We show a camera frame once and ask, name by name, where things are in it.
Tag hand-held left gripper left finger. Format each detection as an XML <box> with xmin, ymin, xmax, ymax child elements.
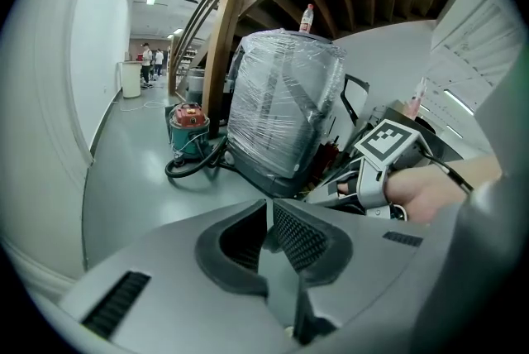
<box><xmin>193</xmin><ymin>198</ymin><xmax>269</xmax><ymax>297</ymax></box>

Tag red label water bottle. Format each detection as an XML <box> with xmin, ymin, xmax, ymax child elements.
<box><xmin>298</xmin><ymin>3</ymin><xmax>317</xmax><ymax>34</ymax></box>

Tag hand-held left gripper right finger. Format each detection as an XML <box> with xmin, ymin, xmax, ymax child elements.
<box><xmin>271</xmin><ymin>198</ymin><xmax>355</xmax><ymax>287</ymax></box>

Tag white floor cable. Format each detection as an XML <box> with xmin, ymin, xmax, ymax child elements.
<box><xmin>121</xmin><ymin>98</ymin><xmax>167</xmax><ymax>114</ymax></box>

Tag wooden spiral staircase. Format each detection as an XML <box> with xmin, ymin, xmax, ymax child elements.
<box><xmin>167</xmin><ymin>0</ymin><xmax>481</xmax><ymax>141</ymax></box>

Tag pink lotion bottle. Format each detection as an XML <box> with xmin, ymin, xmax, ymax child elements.
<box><xmin>406</xmin><ymin>76</ymin><xmax>429</xmax><ymax>118</ymax></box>

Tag black plastic frame panel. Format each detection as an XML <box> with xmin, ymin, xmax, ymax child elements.
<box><xmin>340</xmin><ymin>72</ymin><xmax>371</xmax><ymax>127</ymax></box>

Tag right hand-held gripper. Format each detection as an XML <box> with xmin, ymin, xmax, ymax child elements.
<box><xmin>304</xmin><ymin>118</ymin><xmax>435</xmax><ymax>223</ymax></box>

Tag red green vacuum cleaner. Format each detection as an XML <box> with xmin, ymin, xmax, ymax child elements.
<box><xmin>164</xmin><ymin>101</ymin><xmax>229</xmax><ymax>180</ymax></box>

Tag person's right forearm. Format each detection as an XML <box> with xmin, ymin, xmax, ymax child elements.
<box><xmin>384</xmin><ymin>155</ymin><xmax>508</xmax><ymax>225</ymax></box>

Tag plastic-wrapped appliance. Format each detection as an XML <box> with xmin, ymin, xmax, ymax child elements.
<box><xmin>226</xmin><ymin>26</ymin><xmax>348</xmax><ymax>199</ymax></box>

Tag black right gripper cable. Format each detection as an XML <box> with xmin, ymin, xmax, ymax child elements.
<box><xmin>418</xmin><ymin>146</ymin><xmax>475</xmax><ymax>195</ymax></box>

